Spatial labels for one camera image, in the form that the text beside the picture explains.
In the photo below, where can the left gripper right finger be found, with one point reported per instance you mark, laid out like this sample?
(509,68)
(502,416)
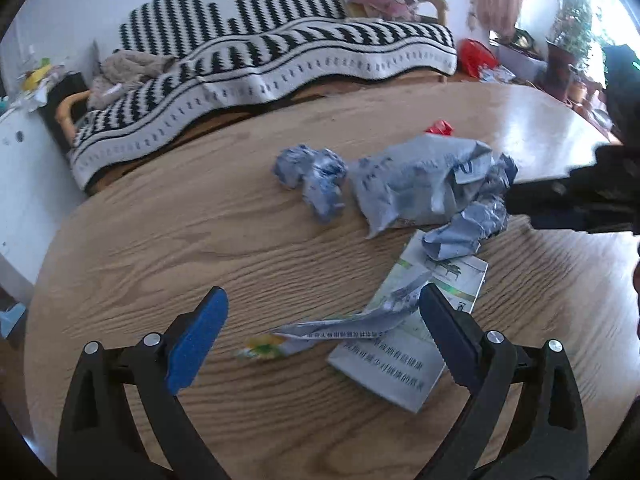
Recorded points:
(547,438)

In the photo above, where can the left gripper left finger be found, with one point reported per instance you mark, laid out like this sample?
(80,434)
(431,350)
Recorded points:
(98,438)

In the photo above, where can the flat green white carton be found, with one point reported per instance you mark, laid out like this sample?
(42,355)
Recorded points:
(404,364)

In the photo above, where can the large grey crumpled bag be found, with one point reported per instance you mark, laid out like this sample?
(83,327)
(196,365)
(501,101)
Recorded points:
(455,186)

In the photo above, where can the potted plant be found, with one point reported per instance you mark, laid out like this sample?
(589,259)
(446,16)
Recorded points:
(569,43)

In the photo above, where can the torn yellow white wrapper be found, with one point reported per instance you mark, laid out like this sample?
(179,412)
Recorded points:
(289,339)

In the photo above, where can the red bottle label wrapper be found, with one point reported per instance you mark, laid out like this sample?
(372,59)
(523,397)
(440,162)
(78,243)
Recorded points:
(440,127)

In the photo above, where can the red plastic bag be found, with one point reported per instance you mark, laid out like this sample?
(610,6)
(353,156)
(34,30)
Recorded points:
(473,57)

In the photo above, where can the white cabinet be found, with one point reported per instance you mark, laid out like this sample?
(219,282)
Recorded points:
(38,193)

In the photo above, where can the crumpled blue paper ball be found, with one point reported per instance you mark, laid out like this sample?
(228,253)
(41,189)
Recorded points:
(319,173)

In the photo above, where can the beige knitted cloth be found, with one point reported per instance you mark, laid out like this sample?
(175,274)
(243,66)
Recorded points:
(124,71)

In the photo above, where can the black white striped sofa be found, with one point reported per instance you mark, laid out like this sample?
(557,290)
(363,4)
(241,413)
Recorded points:
(239,53)

